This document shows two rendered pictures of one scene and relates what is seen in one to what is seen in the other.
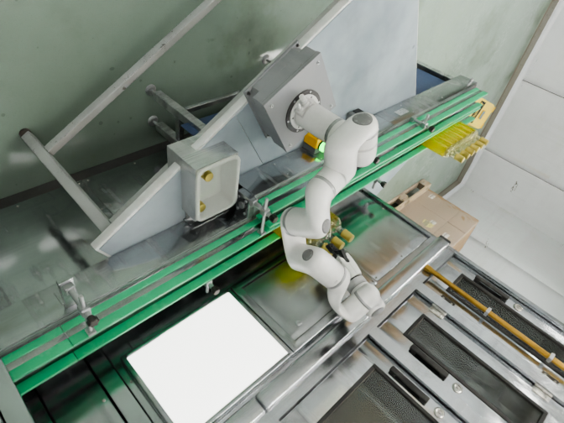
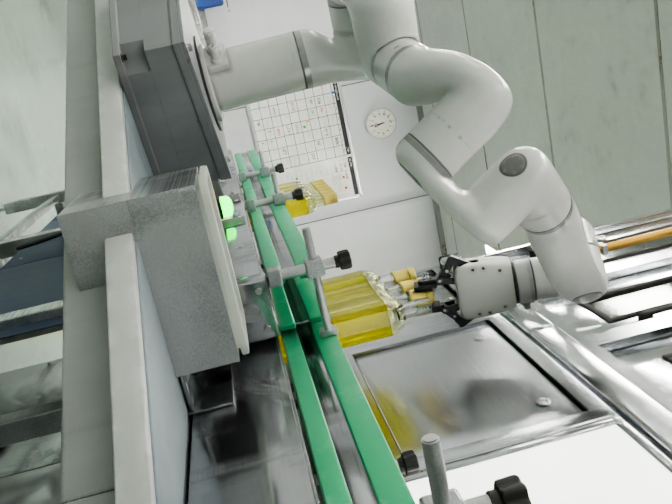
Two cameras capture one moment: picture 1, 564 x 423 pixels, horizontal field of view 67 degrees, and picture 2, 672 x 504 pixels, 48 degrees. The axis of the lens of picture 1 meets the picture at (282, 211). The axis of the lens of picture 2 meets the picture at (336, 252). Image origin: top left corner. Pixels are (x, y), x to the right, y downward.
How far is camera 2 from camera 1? 1.10 m
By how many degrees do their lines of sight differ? 47
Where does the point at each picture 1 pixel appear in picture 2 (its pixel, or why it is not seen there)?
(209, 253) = (324, 400)
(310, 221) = (486, 80)
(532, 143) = not seen: hidden behind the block
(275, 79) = (148, 16)
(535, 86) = not seen: hidden behind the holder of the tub
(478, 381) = not seen: outside the picture
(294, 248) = (472, 195)
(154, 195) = (143, 319)
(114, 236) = (158, 472)
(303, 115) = (230, 66)
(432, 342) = (634, 303)
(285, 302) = (482, 410)
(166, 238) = (224, 445)
